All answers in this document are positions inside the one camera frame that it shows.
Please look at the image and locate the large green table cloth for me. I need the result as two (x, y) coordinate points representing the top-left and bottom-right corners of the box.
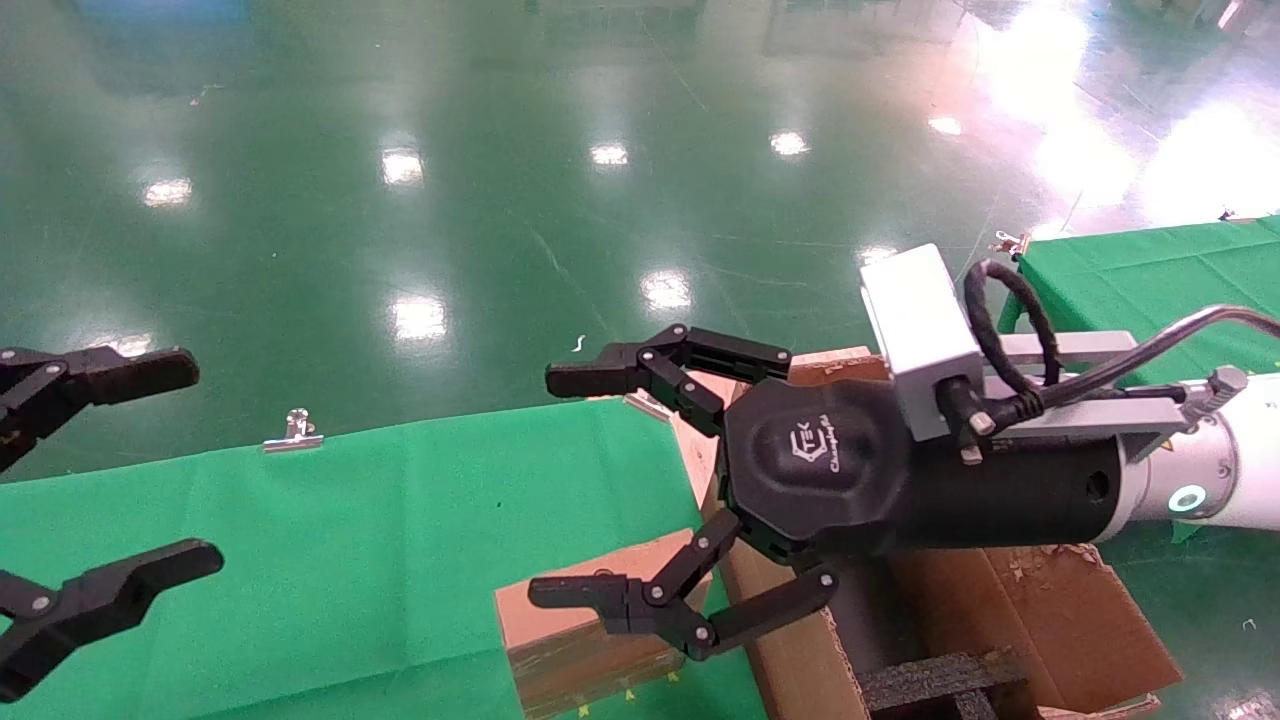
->
(0, 398), (766, 720)

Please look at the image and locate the silver camera mounting bracket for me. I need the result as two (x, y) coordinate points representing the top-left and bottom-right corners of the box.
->
(980, 330), (1251, 463)

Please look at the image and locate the large open brown carton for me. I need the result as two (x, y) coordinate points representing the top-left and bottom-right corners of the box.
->
(700, 345), (1186, 720)

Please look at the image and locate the black camera cable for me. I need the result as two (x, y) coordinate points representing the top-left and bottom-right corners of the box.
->
(940, 258), (1280, 441)

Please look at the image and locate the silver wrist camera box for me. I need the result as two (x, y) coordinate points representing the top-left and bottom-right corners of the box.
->
(860, 243), (986, 443)

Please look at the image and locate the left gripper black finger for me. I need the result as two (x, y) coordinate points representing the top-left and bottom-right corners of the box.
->
(0, 346), (199, 471)
(0, 538), (224, 701)

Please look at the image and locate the black foam insert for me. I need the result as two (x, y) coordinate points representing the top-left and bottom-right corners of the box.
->
(858, 650), (1033, 720)

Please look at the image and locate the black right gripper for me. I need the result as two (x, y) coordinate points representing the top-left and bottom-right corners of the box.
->
(528, 324), (1123, 661)

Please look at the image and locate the small brown cardboard box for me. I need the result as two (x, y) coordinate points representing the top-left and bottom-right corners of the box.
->
(495, 528), (716, 720)

